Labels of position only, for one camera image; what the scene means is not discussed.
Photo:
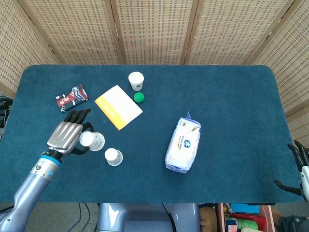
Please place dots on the pink storage bin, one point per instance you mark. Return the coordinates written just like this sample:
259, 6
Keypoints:
269, 215

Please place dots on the green ball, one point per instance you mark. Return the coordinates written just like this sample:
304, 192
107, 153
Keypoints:
139, 97

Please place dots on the silver robot torso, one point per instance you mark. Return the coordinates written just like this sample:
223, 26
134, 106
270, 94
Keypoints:
144, 217

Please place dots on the blue felt table cover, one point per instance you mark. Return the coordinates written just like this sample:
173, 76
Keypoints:
217, 96

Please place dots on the woven wooden folding screen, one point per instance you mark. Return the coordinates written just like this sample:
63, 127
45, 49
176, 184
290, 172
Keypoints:
154, 29

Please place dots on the white paper cup dark flower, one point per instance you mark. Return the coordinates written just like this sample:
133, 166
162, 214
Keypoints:
136, 81

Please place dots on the white blue tissue pack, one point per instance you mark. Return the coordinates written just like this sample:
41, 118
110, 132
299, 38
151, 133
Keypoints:
183, 145

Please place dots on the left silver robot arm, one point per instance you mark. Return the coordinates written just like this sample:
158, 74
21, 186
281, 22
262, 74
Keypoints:
31, 186

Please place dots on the white paper cup blue print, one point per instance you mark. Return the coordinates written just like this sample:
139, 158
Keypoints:
95, 142
113, 156

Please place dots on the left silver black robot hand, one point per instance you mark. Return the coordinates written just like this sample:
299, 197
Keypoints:
64, 136

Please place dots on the black bag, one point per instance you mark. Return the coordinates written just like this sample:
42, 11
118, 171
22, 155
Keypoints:
293, 224

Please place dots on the green roll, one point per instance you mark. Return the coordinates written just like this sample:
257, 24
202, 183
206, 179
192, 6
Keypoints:
252, 224

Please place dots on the yellow white Lexicon book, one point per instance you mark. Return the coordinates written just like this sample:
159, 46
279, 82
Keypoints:
119, 107

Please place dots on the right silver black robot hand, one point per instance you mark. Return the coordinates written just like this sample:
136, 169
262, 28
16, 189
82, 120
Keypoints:
303, 176

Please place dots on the brown plush item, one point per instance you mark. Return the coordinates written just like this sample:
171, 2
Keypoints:
208, 217

